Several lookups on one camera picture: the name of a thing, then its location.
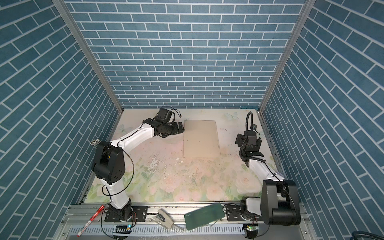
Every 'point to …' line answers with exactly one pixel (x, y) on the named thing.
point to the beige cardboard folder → (200, 139)
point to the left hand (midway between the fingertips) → (179, 130)
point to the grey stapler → (163, 218)
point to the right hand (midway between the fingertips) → (247, 135)
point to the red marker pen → (88, 223)
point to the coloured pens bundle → (95, 142)
